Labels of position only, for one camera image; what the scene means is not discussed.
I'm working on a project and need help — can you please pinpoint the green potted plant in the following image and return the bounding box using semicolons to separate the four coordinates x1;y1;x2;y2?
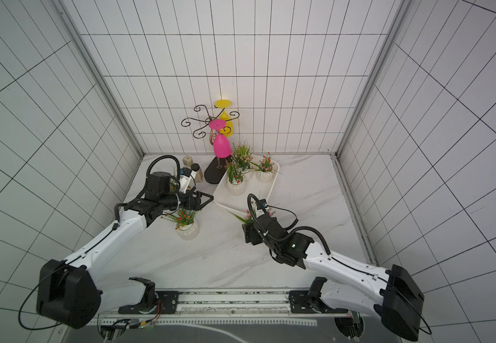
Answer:
232;144;253;181
226;161;247;196

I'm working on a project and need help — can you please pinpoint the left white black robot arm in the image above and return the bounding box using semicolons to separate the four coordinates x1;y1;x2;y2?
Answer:
31;168;214;329

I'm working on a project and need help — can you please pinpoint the front left red potted plant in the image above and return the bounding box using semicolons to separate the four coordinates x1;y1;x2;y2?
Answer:
161;210;200;241

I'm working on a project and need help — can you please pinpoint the aluminium mounting rail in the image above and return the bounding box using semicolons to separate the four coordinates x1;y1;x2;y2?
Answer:
61;286;408;320

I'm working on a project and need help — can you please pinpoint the small red flower potted plant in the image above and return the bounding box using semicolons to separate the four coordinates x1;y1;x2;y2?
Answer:
251;153;278;184

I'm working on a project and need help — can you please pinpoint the beige cap spice bottle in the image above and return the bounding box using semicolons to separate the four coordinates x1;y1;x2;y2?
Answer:
182;156;194;169

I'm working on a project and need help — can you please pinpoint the black scroll goblet rack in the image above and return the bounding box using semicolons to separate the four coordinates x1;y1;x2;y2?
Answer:
181;99;240;184

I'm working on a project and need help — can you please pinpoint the black cap spice bottle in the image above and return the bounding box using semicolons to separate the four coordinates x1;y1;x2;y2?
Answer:
190;163;204;183

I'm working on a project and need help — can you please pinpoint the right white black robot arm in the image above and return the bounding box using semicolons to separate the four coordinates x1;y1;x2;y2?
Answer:
242;213;432;342

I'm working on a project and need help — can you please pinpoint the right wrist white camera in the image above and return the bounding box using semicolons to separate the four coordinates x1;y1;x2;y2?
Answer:
256;200;269;211

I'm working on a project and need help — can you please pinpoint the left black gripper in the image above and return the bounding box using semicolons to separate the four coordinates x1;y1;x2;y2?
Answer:
161;189;214;211

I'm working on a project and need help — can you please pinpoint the white rectangular storage tray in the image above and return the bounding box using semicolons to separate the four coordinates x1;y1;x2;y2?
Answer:
213;159;280;215

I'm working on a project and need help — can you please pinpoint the pink potted plant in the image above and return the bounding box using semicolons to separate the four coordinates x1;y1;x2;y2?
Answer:
229;210;276;225

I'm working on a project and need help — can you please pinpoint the yellow plastic goblet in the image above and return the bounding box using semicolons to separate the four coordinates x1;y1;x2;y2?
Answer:
215;99;233;137

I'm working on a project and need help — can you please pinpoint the pink plastic goblet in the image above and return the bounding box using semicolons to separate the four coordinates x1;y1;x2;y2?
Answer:
209;119;232;159

